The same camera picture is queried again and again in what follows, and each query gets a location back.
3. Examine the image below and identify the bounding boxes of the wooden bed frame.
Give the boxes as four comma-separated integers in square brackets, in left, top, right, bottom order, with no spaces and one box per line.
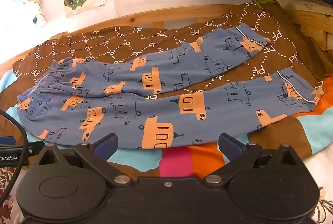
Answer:
[0,0,333,73]

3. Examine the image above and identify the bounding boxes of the colourful patchwork blanket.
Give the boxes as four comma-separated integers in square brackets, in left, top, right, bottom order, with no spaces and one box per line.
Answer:
[0,65,333,180]

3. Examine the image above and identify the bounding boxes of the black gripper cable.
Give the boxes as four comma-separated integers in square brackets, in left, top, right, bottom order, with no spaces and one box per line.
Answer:
[0,110,29,197]

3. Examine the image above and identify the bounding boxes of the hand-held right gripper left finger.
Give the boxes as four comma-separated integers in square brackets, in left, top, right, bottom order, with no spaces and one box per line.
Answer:
[31,133,134,187]

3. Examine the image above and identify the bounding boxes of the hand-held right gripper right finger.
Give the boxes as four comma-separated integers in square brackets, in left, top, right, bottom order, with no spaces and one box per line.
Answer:
[204,133,306,187]

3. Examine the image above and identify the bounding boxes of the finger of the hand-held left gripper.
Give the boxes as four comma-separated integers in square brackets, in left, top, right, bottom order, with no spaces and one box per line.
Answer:
[0,136,45,155]

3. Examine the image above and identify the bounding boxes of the blue pants with orange print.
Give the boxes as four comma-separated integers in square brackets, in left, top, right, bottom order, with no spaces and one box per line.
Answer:
[17,23,324,149]

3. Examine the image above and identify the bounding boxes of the white floral bed sheet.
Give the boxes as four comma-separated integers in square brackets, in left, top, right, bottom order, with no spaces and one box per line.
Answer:
[0,147,333,224]

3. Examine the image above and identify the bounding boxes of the pale blue wall poster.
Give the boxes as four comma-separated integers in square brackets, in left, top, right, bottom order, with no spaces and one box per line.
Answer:
[12,0,47,28]

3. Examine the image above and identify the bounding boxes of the brown patterned blanket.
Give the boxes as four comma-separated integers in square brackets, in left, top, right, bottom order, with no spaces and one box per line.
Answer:
[12,0,326,101]

